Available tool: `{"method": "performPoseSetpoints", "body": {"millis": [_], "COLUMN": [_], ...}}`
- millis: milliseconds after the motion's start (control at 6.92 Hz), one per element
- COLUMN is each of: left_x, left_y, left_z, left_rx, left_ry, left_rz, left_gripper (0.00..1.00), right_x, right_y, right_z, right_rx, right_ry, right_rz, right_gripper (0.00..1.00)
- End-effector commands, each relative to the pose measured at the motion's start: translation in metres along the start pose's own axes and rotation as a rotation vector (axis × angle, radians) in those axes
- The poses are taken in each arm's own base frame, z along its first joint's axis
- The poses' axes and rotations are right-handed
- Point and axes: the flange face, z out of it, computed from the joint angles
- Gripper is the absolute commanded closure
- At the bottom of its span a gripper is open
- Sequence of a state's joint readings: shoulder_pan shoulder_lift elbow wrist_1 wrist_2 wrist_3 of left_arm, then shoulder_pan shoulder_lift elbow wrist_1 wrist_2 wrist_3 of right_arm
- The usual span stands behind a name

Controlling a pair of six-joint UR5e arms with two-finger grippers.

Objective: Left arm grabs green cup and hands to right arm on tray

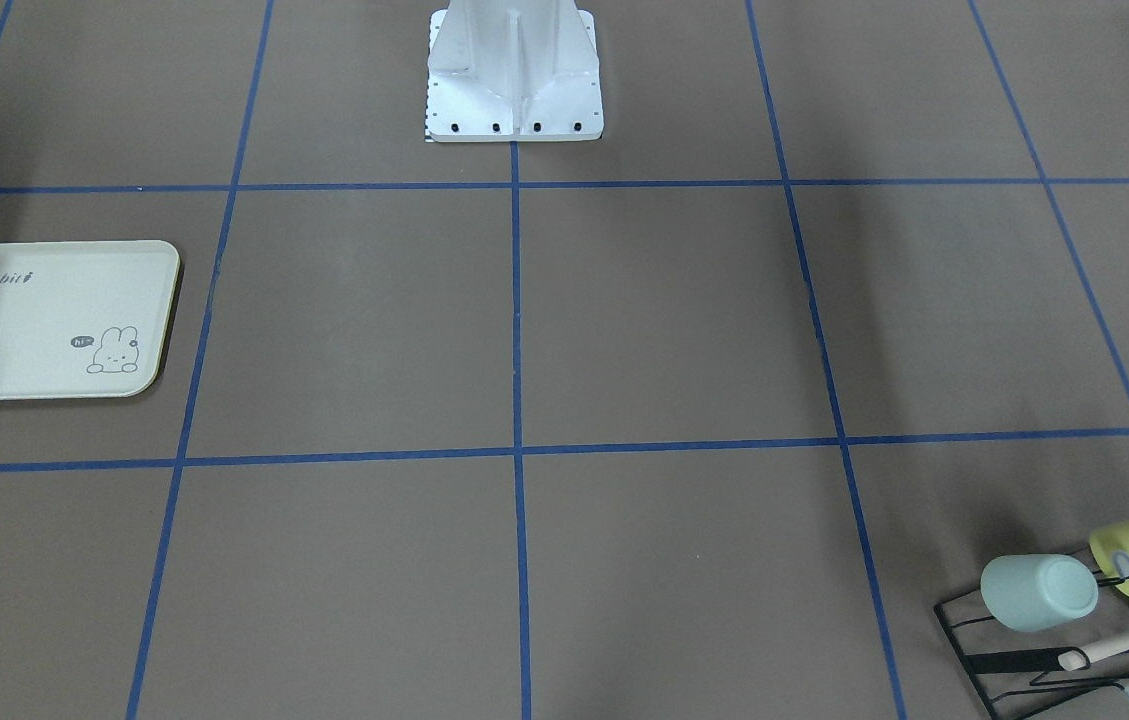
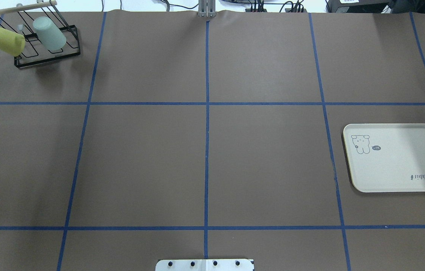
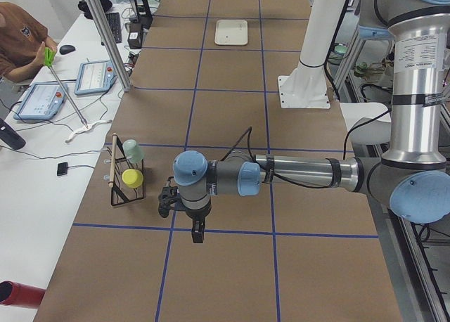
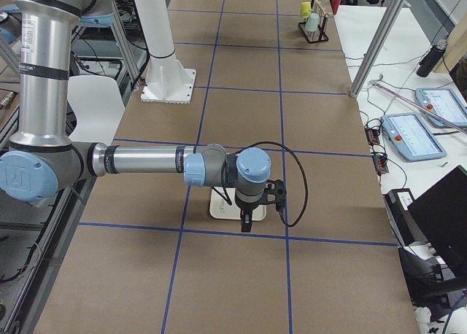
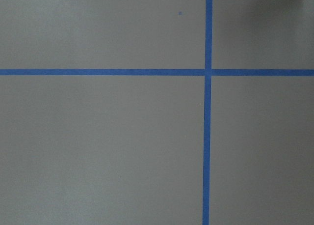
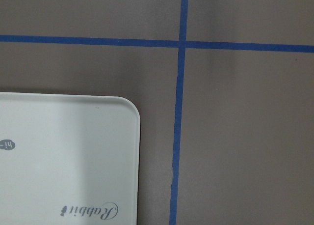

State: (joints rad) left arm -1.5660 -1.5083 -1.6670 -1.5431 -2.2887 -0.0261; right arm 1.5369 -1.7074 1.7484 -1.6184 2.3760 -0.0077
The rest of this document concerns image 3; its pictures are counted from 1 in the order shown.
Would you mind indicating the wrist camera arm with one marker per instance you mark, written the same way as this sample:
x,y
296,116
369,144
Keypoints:
x,y
169,199

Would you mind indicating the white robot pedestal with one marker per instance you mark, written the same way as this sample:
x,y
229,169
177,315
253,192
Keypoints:
x,y
306,86

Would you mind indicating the aluminium frame post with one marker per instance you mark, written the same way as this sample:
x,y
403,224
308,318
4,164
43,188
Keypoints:
x,y
107,38

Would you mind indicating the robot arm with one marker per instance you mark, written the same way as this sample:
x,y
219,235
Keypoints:
x,y
409,178

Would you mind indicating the person in brown shirt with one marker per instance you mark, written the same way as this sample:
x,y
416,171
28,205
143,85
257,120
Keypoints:
x,y
23,43

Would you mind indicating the black computer mouse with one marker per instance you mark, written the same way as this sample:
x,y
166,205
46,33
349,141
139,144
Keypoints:
x,y
66,49

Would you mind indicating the black power adapter box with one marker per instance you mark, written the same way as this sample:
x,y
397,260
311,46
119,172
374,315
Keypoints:
x,y
135,35

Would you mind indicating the black keyboard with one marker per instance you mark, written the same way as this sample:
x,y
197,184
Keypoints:
x,y
114,22

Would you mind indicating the small black puck device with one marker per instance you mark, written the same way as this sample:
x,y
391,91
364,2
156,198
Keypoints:
x,y
62,168

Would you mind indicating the far teach pendant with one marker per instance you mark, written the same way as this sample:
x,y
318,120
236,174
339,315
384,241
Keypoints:
x,y
95,77

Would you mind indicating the yellow cup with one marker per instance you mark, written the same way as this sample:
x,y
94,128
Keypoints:
x,y
133,178

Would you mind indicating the light green cup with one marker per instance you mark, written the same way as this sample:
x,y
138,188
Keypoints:
x,y
133,151

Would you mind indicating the cream rabbit tray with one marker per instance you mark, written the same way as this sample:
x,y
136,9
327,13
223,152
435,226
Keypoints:
x,y
231,32

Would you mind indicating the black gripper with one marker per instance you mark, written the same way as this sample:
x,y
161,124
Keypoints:
x,y
197,216

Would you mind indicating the red cylinder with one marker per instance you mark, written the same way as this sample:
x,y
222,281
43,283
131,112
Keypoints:
x,y
21,295

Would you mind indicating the black wire cup rack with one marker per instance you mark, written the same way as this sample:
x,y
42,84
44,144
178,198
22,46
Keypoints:
x,y
120,193

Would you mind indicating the black water bottle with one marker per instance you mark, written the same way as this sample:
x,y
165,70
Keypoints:
x,y
10,137

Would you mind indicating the near teach pendant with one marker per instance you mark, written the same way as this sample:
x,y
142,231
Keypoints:
x,y
42,101

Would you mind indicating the teach pendant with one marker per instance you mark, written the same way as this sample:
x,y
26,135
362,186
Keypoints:
x,y
95,77
42,101

